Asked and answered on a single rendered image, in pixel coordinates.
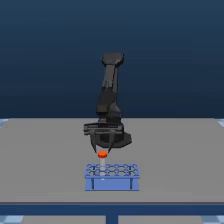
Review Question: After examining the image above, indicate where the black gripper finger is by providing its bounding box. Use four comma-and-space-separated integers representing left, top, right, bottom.
108, 133, 117, 155
89, 133, 100, 155

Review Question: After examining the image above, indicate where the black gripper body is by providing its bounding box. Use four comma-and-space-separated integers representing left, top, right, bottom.
83, 121, 125, 136

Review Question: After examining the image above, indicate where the orange-capped clear centrifuge tube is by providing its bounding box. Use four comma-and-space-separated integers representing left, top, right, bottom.
97, 150, 109, 181

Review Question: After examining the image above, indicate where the blue tube rack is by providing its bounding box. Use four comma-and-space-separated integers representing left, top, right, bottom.
84, 162, 140, 192

